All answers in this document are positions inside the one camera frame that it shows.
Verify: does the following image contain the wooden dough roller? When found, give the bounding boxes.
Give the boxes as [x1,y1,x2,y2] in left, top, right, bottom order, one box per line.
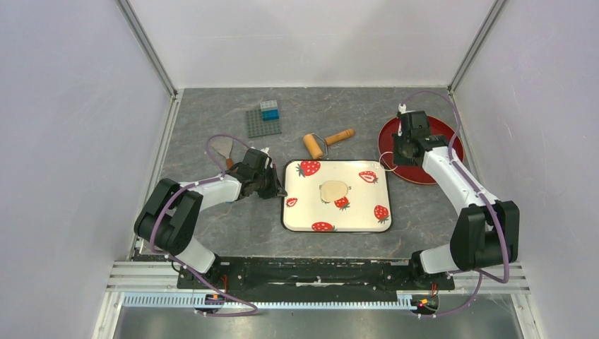
[302,129,355,160]

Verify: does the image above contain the strawberry print enamel tray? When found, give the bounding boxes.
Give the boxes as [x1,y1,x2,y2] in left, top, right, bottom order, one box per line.
[281,160,393,233]

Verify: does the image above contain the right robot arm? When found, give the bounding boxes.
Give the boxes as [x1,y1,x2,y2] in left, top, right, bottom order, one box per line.
[392,105,520,288]

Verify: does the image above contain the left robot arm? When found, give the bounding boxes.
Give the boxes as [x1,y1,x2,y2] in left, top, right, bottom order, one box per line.
[134,148,287,288]

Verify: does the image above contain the white dough ball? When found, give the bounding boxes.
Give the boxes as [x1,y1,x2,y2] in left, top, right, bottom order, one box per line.
[319,180,351,203]

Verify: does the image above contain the grey lego baseplate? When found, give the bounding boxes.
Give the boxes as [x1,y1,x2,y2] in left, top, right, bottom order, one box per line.
[245,109,282,138]

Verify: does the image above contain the red round plate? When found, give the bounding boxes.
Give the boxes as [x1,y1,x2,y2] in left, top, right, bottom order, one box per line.
[377,113,465,185]

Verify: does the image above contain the blue grey lego bricks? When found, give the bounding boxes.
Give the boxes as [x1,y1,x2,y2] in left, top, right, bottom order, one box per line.
[260,100,279,121]

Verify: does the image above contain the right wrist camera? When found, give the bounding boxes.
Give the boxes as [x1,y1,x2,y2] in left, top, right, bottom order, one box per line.
[397,103,407,117]

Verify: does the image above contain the metal scraper wooden handle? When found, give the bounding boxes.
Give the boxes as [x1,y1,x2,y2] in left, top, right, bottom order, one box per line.
[209,136,234,169]

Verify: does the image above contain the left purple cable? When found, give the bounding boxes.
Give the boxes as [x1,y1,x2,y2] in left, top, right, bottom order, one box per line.
[148,134,259,318]

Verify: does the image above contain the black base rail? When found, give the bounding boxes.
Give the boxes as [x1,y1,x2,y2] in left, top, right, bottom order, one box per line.
[204,256,455,302]

